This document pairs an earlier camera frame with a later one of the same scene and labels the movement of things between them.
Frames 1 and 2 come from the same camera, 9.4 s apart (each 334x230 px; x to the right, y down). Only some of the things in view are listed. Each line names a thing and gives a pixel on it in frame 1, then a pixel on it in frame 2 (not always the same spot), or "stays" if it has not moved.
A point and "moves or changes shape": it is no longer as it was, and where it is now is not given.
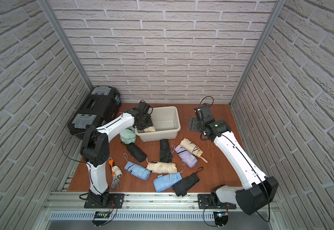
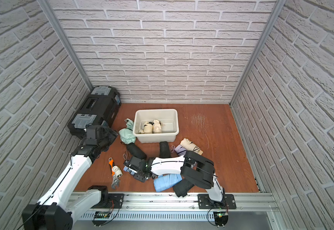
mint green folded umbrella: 128,136 stays
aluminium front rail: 134,201 stays
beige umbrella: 161,167 moves or changes shape
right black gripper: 192,124 to 141,178
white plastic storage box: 166,121 stays
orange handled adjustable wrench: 116,180 stays
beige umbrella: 149,129 stays
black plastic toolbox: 102,103 stays
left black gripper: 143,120 to 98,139
